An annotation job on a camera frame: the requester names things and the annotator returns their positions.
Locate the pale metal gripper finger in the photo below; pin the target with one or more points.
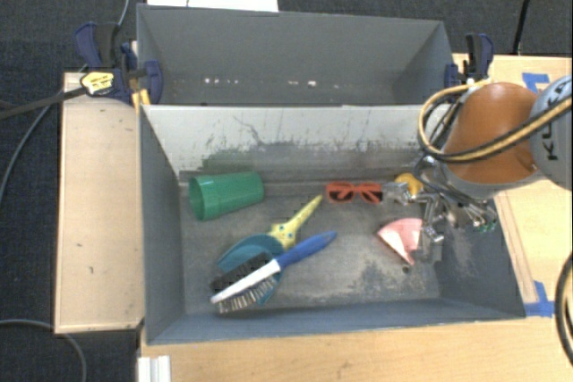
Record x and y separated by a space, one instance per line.
430 247
395 193

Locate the yellow round toy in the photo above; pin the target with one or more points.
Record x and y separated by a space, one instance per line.
411 182

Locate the orange sunglasses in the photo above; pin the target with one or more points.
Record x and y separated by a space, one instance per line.
347 191

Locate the grey metal bin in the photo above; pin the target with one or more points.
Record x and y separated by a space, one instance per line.
286 138

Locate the teal dustpan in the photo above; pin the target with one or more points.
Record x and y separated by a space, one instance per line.
250 247

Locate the green plastic cup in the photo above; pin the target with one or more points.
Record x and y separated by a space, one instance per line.
224 194

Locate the black bristle brush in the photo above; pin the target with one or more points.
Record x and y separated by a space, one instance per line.
237 272

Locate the pale wood flat board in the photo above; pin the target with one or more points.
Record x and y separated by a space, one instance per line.
98 210

